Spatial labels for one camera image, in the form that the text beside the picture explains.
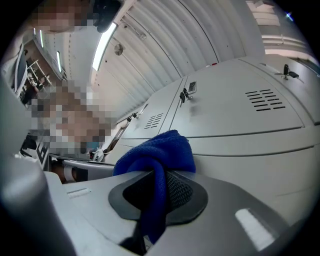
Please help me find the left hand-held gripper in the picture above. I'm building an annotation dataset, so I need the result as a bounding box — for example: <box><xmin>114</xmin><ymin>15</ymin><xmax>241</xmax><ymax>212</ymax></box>
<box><xmin>27</xmin><ymin>138</ymin><xmax>116</xmax><ymax>176</ymax></box>

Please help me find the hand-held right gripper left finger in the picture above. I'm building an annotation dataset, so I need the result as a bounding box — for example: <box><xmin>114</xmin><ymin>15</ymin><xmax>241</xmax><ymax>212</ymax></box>
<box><xmin>46</xmin><ymin>170</ymin><xmax>154</xmax><ymax>256</ymax></box>

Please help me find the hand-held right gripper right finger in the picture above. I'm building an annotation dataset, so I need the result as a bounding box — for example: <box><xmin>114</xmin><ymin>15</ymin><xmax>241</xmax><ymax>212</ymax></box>
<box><xmin>151</xmin><ymin>170</ymin><xmax>296</xmax><ymax>256</ymax></box>

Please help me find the grey metal locker door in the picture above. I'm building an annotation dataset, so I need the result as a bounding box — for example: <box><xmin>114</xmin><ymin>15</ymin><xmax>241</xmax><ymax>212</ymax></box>
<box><xmin>193</xmin><ymin>146</ymin><xmax>316</xmax><ymax>225</ymax></box>

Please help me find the blue cleaning cloth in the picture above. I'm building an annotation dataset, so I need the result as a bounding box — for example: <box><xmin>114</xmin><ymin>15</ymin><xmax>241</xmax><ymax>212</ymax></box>
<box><xmin>112</xmin><ymin>129</ymin><xmax>197</xmax><ymax>245</ymax></box>

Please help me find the grey metal locker cabinet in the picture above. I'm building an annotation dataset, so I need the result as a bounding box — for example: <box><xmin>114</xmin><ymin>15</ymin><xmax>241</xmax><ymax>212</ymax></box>
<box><xmin>109</xmin><ymin>56</ymin><xmax>320</xmax><ymax>226</ymax></box>

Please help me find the long ceiling light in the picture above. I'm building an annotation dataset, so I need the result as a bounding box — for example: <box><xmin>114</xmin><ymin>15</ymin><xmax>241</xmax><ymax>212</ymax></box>
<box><xmin>91</xmin><ymin>21</ymin><xmax>118</xmax><ymax>72</ymax></box>

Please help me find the person's head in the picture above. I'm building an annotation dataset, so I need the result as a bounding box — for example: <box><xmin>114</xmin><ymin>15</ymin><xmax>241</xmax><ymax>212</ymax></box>
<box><xmin>32</xmin><ymin>0</ymin><xmax>98</xmax><ymax>33</ymax></box>

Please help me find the silver ring key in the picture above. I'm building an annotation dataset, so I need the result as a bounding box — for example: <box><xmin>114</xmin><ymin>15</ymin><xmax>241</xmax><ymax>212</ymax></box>
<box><xmin>178</xmin><ymin>87</ymin><xmax>194</xmax><ymax>108</ymax></box>

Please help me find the black head camera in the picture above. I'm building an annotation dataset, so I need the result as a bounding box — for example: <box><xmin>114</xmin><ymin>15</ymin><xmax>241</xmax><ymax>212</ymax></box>
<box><xmin>93</xmin><ymin>0</ymin><xmax>123</xmax><ymax>34</ymax></box>

